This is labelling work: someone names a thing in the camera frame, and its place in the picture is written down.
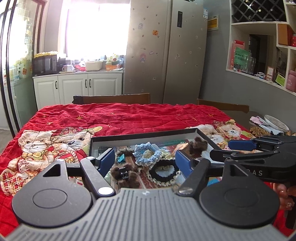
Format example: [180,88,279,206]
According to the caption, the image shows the dark brown pompom tie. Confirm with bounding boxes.
[189,137,208,158]

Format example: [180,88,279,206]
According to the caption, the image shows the teal binder clip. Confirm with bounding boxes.
[117,154,125,164]

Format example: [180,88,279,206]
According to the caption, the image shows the black white-trim scrunchie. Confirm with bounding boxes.
[147,159,181,187]

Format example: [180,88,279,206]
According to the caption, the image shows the brown pompom hair tie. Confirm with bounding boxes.
[110,164,141,189]

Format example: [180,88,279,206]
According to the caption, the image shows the blue knitted scrunchie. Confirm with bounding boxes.
[133,142,161,167]

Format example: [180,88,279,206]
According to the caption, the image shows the cream knitted scrunchie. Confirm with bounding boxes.
[160,149,174,160]

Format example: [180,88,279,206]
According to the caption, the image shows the person's right hand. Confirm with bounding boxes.
[273,183,295,211]

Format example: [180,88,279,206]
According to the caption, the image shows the black binder clip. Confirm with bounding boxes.
[119,167,129,180]

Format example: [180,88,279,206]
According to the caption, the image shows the brown white-trim scrunchie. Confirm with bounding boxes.
[115,148,134,162]

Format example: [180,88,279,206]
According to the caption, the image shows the white plate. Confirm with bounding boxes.
[264,115,290,133]

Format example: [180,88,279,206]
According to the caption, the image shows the black shallow cardboard box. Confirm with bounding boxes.
[89,125,219,191]

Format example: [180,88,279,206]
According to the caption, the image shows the dark wooden chair back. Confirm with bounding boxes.
[72,93,151,105]

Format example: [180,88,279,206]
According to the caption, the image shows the white kitchen cabinet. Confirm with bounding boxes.
[33,70,123,109]

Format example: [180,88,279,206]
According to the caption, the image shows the black microwave oven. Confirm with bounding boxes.
[33,55,58,76]

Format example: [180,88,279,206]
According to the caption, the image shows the silver double-door refrigerator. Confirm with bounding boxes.
[123,1,208,105]

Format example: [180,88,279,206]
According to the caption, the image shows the white wall shelf unit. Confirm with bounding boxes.
[226,1,295,95]

